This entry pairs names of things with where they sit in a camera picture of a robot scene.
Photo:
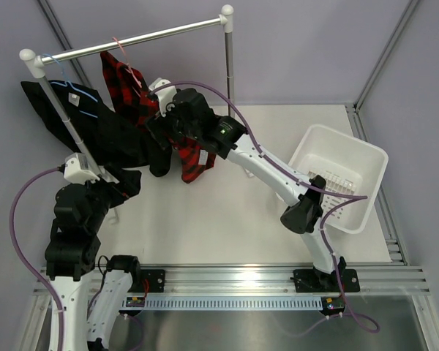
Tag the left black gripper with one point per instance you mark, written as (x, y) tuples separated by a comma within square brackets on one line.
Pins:
[(129, 185)]

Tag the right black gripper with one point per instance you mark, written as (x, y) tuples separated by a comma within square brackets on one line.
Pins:
[(156, 126)]

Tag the red black plaid shirt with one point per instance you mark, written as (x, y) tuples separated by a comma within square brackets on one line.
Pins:
[(132, 104)]

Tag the pink clothes hanger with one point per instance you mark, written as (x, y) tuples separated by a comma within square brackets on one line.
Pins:
[(129, 68)]

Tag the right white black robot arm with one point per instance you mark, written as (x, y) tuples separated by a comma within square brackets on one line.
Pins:
[(232, 139)]

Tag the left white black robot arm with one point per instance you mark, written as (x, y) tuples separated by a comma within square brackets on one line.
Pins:
[(71, 258)]

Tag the blue clothes hanger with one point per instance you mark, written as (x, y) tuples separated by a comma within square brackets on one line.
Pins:
[(76, 92)]

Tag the silver white clothes rack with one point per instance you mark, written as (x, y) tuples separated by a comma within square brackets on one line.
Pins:
[(36, 65)]

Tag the white plastic basket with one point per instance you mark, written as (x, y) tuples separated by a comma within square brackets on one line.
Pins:
[(350, 166)]

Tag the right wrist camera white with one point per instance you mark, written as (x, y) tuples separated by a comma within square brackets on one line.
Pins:
[(164, 91)]

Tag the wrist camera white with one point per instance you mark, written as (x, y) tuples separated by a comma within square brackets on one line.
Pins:
[(164, 91), (80, 168)]

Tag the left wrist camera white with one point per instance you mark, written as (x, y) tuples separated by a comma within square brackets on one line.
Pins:
[(80, 168)]

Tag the slotted cable duct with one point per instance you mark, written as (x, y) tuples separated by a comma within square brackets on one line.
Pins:
[(222, 303)]

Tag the aluminium mounting rail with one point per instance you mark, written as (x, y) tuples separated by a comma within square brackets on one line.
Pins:
[(255, 279)]

